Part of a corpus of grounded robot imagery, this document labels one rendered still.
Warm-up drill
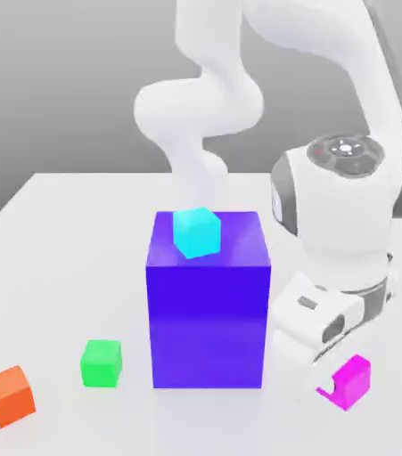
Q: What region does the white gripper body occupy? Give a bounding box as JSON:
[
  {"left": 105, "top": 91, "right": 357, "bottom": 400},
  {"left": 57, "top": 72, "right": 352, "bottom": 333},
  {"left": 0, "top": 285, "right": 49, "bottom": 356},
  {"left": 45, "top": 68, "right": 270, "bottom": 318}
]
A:
[{"left": 272, "top": 329, "right": 345, "bottom": 404}]

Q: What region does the small magenta cube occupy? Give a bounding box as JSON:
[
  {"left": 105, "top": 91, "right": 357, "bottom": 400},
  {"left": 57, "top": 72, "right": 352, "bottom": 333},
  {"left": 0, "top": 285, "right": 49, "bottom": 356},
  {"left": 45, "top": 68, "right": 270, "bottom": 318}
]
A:
[{"left": 315, "top": 354, "right": 372, "bottom": 412}]

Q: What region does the small cyan cube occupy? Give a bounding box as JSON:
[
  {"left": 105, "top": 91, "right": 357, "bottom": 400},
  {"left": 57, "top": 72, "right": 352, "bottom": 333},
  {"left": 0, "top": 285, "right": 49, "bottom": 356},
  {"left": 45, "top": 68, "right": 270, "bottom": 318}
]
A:
[{"left": 172, "top": 207, "right": 222, "bottom": 260}]

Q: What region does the small green cube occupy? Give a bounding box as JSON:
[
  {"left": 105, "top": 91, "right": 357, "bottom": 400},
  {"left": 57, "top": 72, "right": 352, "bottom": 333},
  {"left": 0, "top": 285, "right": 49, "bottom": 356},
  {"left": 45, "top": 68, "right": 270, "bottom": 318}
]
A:
[{"left": 79, "top": 338, "right": 123, "bottom": 388}]

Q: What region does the small orange cube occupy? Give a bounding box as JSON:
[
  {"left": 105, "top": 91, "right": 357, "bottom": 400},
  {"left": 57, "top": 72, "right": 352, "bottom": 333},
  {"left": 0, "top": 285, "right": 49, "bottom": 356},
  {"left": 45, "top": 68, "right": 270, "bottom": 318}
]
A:
[{"left": 0, "top": 364, "right": 37, "bottom": 429}]

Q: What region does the large purple box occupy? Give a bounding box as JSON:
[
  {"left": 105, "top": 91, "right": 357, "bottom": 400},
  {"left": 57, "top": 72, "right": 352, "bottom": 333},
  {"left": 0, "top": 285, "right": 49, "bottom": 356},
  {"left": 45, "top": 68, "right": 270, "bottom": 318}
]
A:
[{"left": 145, "top": 210, "right": 272, "bottom": 390}]

